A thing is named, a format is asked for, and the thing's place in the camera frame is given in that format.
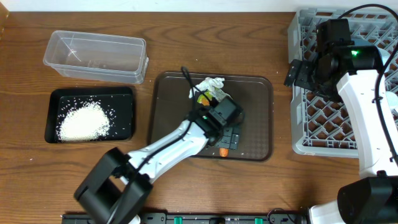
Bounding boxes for orange carrot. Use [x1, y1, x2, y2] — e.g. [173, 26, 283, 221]
[219, 148, 229, 157]

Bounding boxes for light blue bowl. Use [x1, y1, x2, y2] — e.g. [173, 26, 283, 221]
[377, 48, 391, 65]

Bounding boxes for pile of white rice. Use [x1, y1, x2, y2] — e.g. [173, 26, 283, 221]
[55, 96, 133, 142]

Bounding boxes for dark blue plate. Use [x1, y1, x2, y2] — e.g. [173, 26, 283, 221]
[352, 38, 374, 46]

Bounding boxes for white cup sideways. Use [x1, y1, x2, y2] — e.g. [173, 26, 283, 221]
[386, 91, 398, 113]

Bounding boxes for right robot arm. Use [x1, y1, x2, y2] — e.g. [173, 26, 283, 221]
[285, 42, 397, 223]

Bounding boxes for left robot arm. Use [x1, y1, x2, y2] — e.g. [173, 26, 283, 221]
[74, 97, 243, 224]

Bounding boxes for grey dishwasher rack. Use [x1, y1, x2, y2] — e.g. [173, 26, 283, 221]
[288, 8, 397, 158]

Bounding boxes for yellow green snack wrapper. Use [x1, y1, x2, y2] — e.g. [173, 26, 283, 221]
[197, 88, 230, 106]

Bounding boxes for crumpled white tissue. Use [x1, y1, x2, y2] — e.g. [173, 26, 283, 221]
[189, 77, 225, 98]

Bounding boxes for dark brown serving tray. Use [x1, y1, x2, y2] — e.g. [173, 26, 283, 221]
[147, 72, 273, 162]

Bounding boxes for clear plastic bin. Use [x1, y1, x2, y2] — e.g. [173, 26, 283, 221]
[43, 30, 149, 84]

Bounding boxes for black rectangular bin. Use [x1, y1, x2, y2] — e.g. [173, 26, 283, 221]
[44, 86, 135, 143]

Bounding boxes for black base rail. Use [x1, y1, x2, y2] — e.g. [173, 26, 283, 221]
[61, 212, 308, 224]

